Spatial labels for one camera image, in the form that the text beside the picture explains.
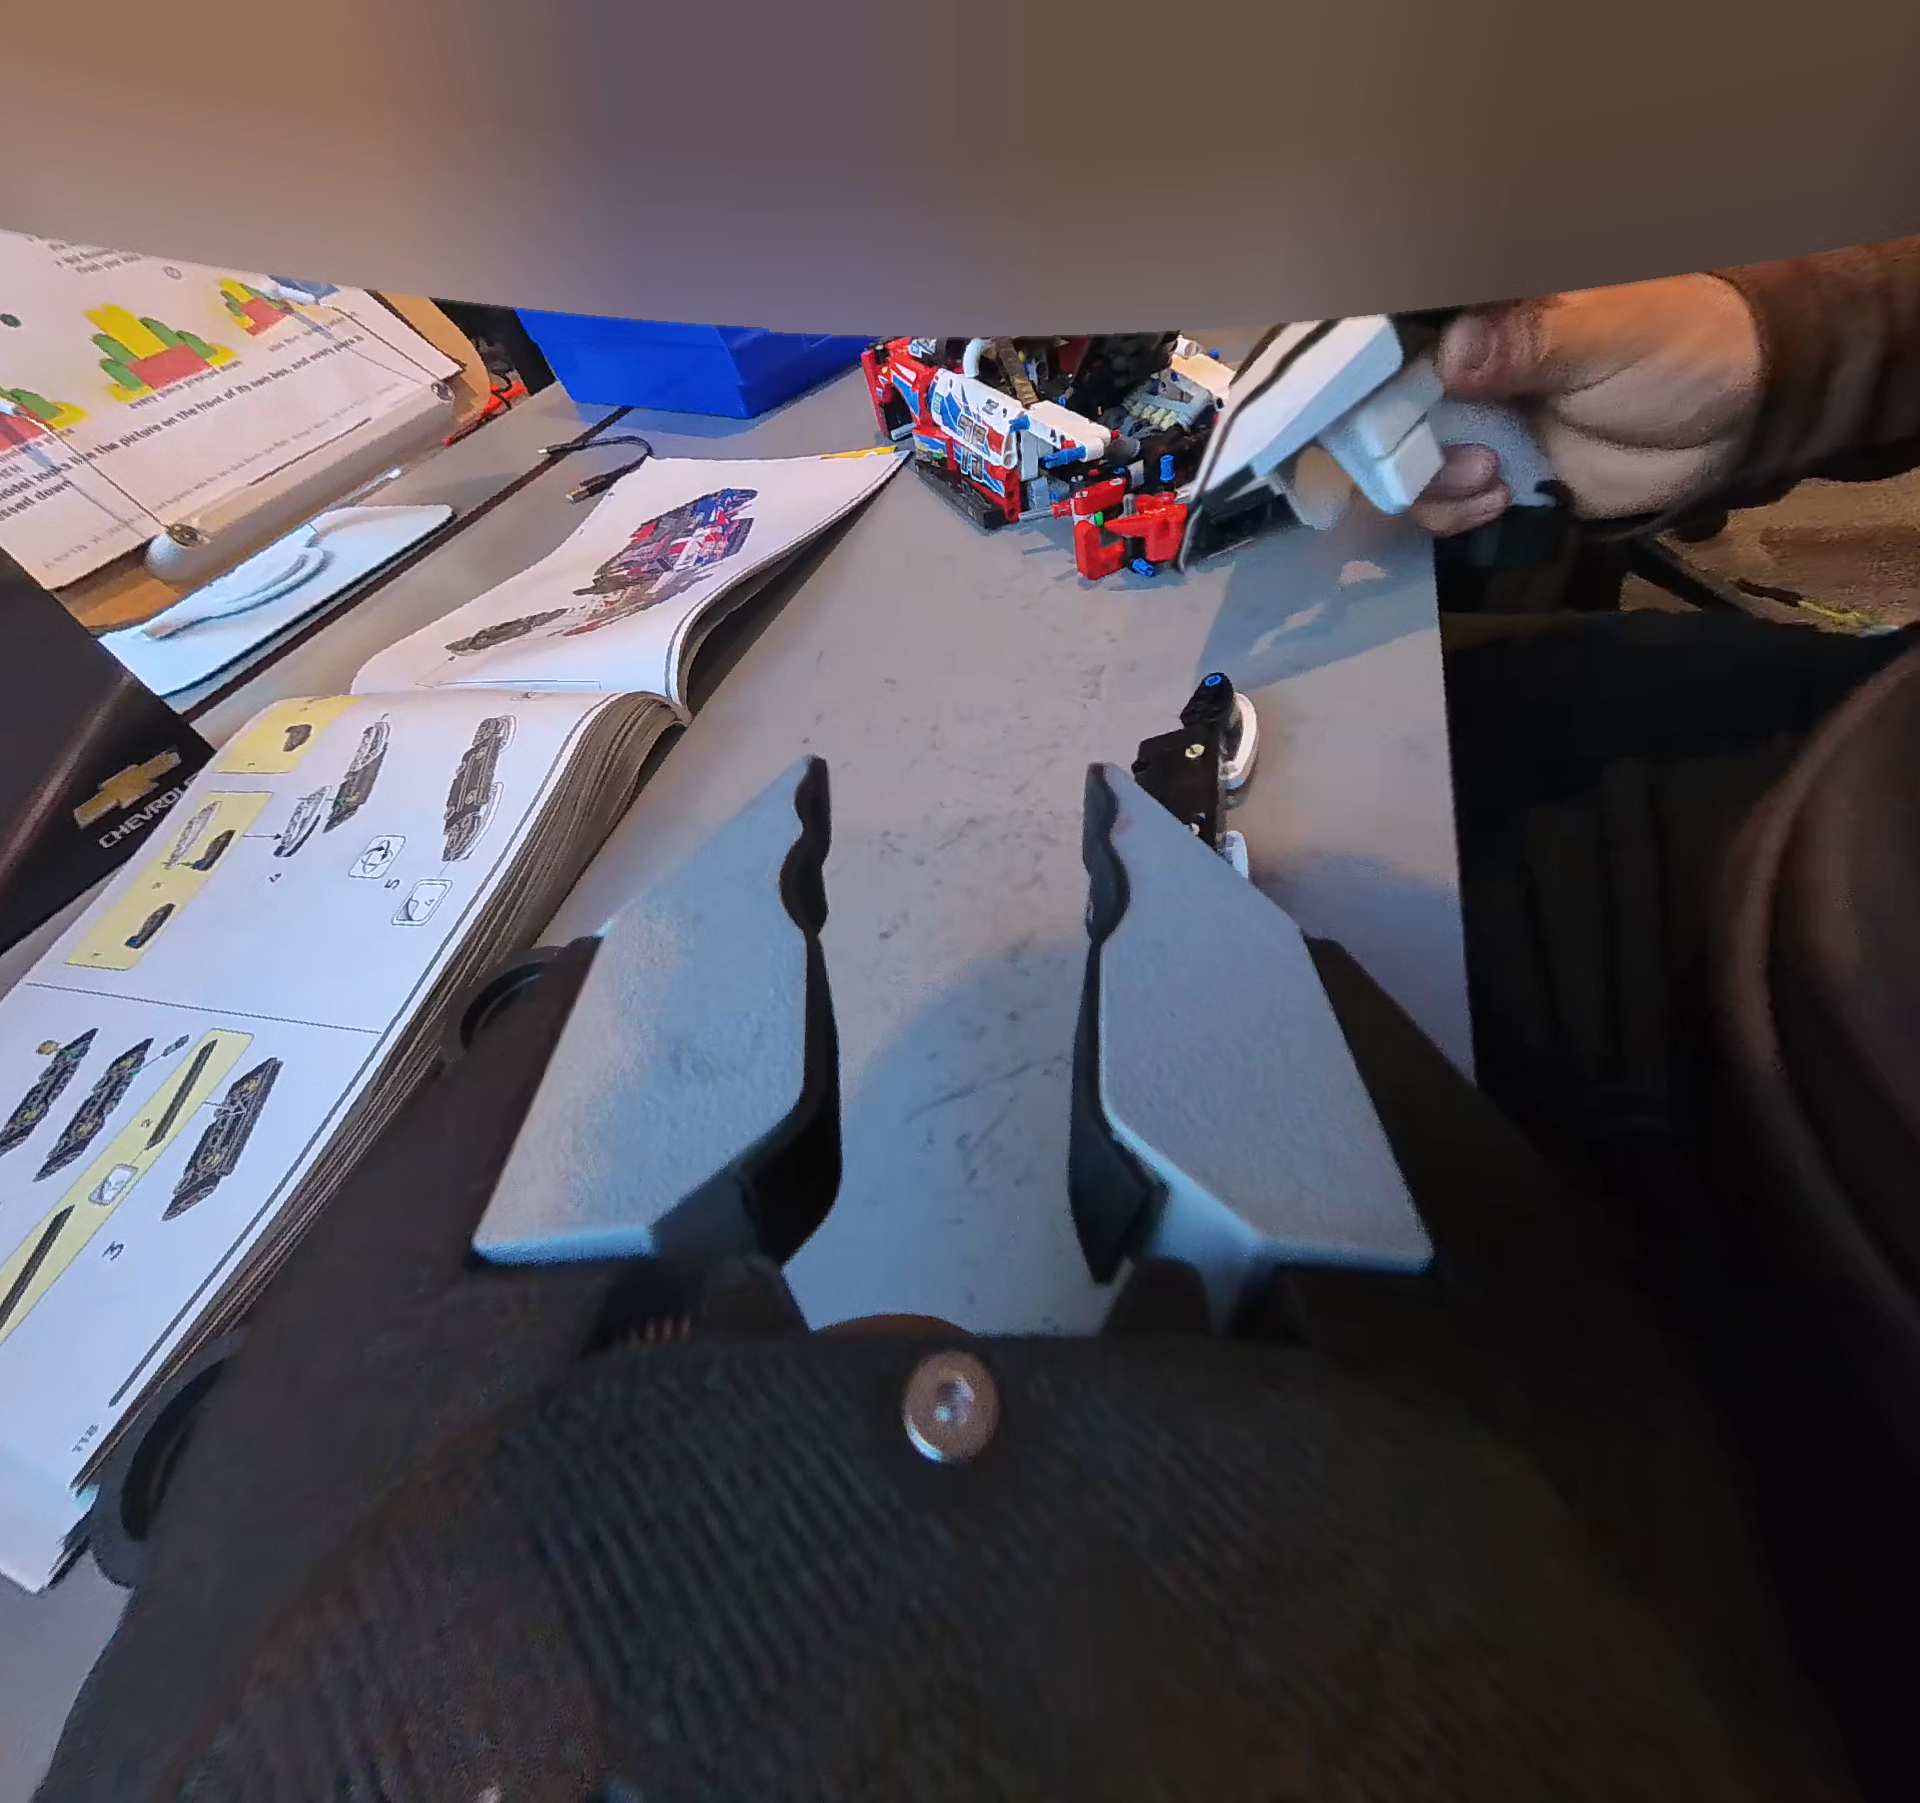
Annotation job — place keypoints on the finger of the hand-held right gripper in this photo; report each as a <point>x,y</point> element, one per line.
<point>1245,519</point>
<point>1306,407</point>

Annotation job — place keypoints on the white sign stand base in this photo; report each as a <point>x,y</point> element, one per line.
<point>271,603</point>

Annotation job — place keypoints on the person's right forearm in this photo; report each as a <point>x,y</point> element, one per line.
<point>1830,348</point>

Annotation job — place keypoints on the person's brown shirt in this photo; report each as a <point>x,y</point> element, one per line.
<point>1846,1083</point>

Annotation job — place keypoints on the open instruction booklet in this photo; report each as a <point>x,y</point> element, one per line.
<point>375,859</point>

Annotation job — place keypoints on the blue plastic bin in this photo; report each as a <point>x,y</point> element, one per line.
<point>691,356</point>

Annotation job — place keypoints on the black white toy car panel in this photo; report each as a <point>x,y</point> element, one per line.
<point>1193,760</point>

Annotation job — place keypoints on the black toy tyre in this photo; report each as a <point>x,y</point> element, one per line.
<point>503,1001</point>
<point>149,1473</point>

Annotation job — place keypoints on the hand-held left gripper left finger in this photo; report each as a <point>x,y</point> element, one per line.
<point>675,1069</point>

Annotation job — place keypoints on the black toy set box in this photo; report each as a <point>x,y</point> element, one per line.
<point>75,752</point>

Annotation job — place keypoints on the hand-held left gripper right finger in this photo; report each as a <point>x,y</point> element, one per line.
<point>1245,1069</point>

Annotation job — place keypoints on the toy brick car chassis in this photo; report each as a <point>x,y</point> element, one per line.
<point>1132,528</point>

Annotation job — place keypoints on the printed instruction sign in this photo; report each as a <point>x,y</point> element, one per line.
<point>179,394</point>

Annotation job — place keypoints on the person's right hand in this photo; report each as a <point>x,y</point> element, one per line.
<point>1635,394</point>

